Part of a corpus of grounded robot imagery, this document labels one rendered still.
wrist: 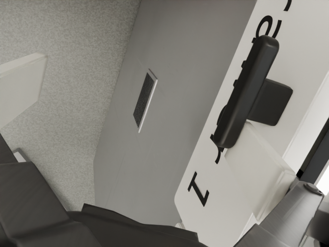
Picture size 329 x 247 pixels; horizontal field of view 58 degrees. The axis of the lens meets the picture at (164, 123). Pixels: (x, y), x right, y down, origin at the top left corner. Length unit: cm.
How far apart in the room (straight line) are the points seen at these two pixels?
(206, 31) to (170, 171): 20
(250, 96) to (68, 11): 92
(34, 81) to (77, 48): 90
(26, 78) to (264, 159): 13
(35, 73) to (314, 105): 16
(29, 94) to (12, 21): 92
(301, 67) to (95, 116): 100
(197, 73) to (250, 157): 26
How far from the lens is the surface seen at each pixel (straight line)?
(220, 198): 25
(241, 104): 19
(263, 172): 16
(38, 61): 18
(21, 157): 121
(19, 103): 17
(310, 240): 22
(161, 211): 44
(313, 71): 20
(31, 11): 108
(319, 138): 35
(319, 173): 23
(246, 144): 19
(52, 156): 123
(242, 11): 37
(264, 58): 19
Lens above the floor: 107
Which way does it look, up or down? 62 degrees down
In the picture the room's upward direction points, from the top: 150 degrees clockwise
